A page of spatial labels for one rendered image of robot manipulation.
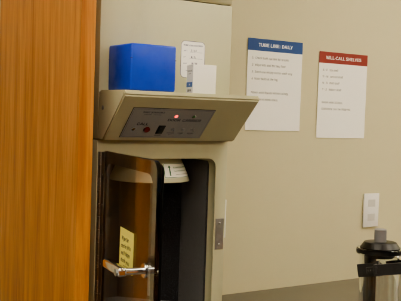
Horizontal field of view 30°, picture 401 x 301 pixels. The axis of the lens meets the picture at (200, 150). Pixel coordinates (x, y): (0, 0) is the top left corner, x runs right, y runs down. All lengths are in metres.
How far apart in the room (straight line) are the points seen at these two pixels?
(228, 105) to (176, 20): 0.22
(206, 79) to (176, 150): 0.17
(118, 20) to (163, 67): 0.15
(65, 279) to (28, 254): 0.21
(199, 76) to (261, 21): 0.77
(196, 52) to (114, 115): 0.28
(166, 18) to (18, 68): 0.36
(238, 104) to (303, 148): 0.84
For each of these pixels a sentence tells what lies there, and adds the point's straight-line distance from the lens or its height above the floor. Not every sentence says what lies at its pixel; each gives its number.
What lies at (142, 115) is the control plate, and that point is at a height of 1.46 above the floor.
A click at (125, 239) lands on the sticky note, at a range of 1.38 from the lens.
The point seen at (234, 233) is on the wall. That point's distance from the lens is 2.26.
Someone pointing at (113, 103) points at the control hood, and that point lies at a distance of 1.46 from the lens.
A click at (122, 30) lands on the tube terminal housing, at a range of 1.56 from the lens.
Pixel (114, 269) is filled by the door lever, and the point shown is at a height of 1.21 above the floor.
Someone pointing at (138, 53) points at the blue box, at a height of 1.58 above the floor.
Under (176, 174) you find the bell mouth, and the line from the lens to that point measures 1.65.
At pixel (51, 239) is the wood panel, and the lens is 1.55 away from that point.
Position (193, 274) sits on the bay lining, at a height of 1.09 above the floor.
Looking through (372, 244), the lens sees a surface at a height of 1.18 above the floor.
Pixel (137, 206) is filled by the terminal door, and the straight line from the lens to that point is 1.32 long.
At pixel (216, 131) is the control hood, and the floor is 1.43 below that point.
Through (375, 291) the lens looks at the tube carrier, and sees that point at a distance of 1.78.
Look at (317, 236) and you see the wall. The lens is 2.46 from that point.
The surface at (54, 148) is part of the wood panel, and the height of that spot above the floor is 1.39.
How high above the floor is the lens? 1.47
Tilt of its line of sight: 3 degrees down
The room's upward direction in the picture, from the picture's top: 2 degrees clockwise
